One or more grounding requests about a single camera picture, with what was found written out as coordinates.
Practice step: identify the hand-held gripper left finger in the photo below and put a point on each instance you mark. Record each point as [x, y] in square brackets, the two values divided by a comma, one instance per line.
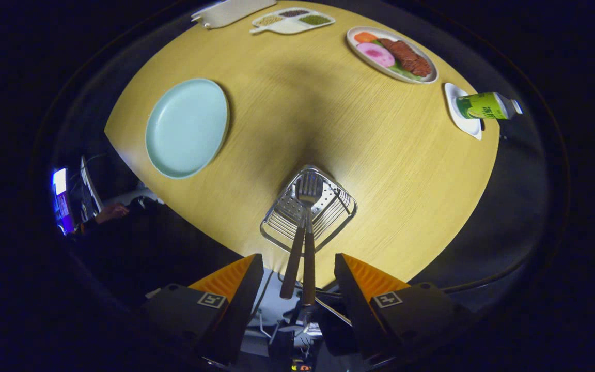
[238, 315]

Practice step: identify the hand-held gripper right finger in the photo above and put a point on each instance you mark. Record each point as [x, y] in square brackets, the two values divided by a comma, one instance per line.
[362, 315]

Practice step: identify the dark flat screen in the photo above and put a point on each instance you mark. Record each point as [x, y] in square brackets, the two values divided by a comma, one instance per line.
[91, 191]

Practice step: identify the light blue round plate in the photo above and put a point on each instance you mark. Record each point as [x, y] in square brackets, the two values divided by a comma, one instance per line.
[186, 126]

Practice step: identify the white square saucer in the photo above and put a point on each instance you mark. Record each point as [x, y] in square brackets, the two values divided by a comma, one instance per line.
[468, 126]

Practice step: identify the green label bottle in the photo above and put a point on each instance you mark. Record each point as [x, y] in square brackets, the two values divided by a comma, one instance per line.
[483, 106]

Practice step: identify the green lettuce leaf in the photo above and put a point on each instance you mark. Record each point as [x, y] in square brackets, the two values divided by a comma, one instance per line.
[401, 72]

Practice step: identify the pink ham slice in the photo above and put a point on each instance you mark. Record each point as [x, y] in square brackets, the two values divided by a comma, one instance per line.
[376, 54]

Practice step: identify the brown meat piece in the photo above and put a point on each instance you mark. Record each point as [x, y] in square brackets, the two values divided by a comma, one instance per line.
[406, 57]

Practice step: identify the white oval food plate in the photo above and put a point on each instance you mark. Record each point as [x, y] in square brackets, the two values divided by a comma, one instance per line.
[351, 46]

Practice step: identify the orange carrot slice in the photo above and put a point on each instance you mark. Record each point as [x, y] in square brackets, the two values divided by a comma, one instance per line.
[365, 37]

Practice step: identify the white divided dish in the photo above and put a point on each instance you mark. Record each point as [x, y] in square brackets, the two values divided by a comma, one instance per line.
[287, 27]

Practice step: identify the yellow beans portion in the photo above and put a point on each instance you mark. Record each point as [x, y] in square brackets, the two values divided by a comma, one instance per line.
[269, 20]

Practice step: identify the green beans portion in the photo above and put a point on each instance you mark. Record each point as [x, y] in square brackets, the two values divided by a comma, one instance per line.
[314, 19]

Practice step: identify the white toaster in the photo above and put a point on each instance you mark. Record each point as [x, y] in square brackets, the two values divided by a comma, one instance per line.
[230, 10]

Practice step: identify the dark beans portion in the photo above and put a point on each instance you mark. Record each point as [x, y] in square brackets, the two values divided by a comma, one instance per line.
[293, 13]

